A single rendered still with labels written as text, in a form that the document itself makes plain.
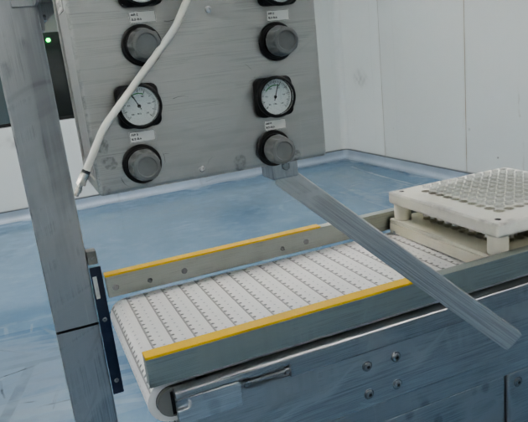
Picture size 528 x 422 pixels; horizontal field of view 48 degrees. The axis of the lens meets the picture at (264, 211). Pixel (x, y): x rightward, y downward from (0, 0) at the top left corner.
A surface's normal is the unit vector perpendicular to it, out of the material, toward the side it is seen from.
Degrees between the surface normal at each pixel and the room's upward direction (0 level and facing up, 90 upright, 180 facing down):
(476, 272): 90
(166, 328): 0
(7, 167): 90
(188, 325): 0
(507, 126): 90
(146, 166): 90
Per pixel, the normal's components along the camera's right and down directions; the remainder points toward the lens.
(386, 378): 0.39, 0.20
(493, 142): -0.91, 0.20
